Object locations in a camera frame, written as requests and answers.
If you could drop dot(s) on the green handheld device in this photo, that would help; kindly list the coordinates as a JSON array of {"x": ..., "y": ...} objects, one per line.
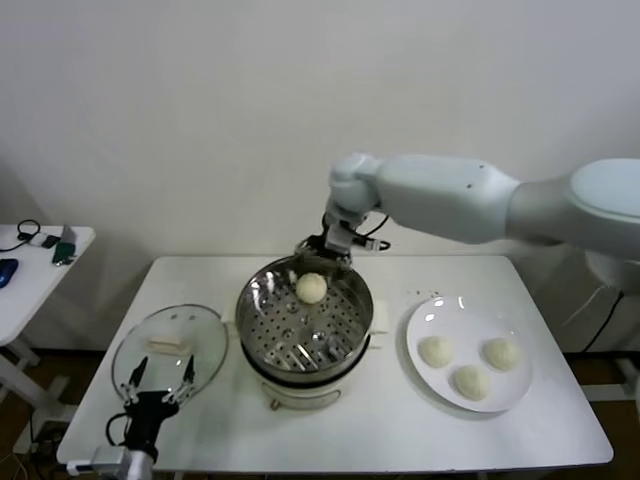
[{"x": 62, "y": 252}]

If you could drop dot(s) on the small black device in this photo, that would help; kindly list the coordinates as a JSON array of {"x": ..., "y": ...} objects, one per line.
[{"x": 50, "y": 242}]

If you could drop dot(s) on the grey standing card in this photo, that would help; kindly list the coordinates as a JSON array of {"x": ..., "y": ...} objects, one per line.
[{"x": 67, "y": 233}]

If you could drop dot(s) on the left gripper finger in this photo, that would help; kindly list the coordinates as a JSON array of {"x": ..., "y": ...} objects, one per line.
[
  {"x": 134, "y": 382},
  {"x": 187, "y": 377}
]

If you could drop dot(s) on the stainless steel steamer basket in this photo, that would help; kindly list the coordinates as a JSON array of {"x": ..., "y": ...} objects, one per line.
[{"x": 280, "y": 340}]

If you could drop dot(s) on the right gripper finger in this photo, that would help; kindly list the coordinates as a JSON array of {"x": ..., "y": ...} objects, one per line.
[
  {"x": 346, "y": 264},
  {"x": 306, "y": 248}
]

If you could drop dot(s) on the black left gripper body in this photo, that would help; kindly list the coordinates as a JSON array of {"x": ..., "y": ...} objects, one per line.
[{"x": 145, "y": 415}]

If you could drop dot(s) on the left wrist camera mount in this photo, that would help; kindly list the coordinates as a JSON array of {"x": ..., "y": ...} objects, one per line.
[{"x": 107, "y": 457}]

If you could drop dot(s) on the white steamed baozi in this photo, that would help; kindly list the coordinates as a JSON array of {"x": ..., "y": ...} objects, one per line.
[
  {"x": 436, "y": 351},
  {"x": 501, "y": 354},
  {"x": 311, "y": 288},
  {"x": 471, "y": 382}
]

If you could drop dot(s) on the white round plate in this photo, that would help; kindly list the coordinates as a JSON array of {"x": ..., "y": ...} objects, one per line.
[{"x": 465, "y": 325}]

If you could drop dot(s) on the round glass pot lid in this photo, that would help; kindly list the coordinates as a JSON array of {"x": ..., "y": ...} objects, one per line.
[{"x": 200, "y": 325}]

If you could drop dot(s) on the blue computer mouse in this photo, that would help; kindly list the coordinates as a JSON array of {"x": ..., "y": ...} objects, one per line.
[{"x": 6, "y": 272}]

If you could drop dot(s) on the white side table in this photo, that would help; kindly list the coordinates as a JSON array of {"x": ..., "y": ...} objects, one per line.
[{"x": 30, "y": 300}]

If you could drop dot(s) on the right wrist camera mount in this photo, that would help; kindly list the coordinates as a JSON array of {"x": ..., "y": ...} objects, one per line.
[{"x": 339, "y": 236}]

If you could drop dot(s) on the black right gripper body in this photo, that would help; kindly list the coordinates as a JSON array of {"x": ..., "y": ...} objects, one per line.
[{"x": 327, "y": 252}]

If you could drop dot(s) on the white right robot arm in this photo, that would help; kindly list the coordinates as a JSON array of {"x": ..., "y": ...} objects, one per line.
[{"x": 450, "y": 200}]

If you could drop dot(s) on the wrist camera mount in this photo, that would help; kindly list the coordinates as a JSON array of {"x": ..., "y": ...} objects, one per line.
[
  {"x": 339, "y": 236},
  {"x": 107, "y": 457}
]

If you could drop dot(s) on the small white device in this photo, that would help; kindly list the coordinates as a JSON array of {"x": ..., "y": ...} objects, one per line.
[{"x": 36, "y": 240}]

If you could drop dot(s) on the white electric steamer pot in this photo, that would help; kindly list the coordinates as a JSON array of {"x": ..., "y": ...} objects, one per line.
[{"x": 300, "y": 395}]

